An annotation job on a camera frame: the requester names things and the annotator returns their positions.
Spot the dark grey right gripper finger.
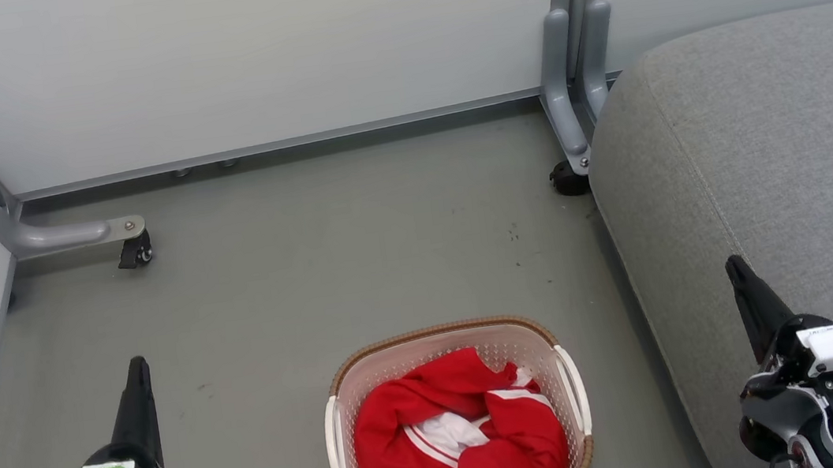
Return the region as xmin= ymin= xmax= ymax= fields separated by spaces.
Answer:
xmin=723 ymin=249 xmax=800 ymax=368

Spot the black caster wheel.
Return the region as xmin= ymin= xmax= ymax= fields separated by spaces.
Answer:
xmin=547 ymin=157 xmax=593 ymax=199
xmin=114 ymin=229 xmax=156 ymax=271

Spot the grey partition frame double post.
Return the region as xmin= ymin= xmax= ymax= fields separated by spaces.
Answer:
xmin=529 ymin=0 xmax=638 ymax=180

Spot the red and white garment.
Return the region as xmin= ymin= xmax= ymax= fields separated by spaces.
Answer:
xmin=343 ymin=336 xmax=573 ymax=468

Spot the white laundry basket brown rim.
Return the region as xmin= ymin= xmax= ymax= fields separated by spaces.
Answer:
xmin=312 ymin=306 xmax=599 ymax=468

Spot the grey fabric sofa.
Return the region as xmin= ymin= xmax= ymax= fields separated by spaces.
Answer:
xmin=570 ymin=0 xmax=833 ymax=468

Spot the grey partition frame long foot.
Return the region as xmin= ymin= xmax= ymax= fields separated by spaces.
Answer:
xmin=0 ymin=32 xmax=150 ymax=264

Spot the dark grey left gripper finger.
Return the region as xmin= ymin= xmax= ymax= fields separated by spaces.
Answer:
xmin=102 ymin=354 xmax=167 ymax=468

